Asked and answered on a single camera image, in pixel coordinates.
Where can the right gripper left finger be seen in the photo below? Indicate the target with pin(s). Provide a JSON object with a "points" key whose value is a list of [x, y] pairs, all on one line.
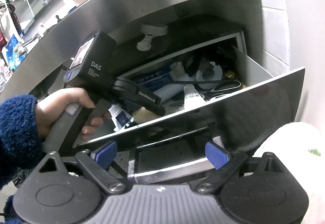
{"points": [[94, 165]]}

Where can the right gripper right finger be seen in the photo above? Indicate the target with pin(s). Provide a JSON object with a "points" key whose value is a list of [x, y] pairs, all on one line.
{"points": [[225, 164]]}

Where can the black drawer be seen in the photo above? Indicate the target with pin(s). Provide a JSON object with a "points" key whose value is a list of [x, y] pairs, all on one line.
{"points": [[175, 160], [243, 119]]}

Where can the yellow sponge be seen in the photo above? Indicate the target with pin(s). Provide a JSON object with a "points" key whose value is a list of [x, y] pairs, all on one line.
{"points": [[143, 115]]}

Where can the person's left hand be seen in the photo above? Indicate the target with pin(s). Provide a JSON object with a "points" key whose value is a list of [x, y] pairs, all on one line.
{"points": [[49, 109]]}

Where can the stainless counter front panel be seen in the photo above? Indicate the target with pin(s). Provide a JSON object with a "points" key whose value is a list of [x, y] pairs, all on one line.
{"points": [[62, 42]]}

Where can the white blue cream tube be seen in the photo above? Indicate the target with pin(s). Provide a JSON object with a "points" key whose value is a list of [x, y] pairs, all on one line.
{"points": [[120, 118]]}

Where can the blue toothpaste box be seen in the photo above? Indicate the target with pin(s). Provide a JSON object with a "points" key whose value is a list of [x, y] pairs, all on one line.
{"points": [[155, 80]]}

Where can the white plastic pipe fitting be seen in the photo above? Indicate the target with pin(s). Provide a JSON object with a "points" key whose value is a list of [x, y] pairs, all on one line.
{"points": [[150, 31]]}

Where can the black scissors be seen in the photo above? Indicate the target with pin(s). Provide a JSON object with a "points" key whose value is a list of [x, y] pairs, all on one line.
{"points": [[223, 89]]}

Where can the blue fleece left sleeve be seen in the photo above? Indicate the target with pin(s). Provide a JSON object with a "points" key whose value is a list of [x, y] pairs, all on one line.
{"points": [[21, 146]]}

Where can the light blue cylinder bottle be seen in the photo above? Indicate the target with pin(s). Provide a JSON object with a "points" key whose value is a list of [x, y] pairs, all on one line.
{"points": [[168, 91]]}

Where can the white round plastic part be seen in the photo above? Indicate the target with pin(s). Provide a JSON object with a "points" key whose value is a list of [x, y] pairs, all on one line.
{"points": [[209, 71]]}

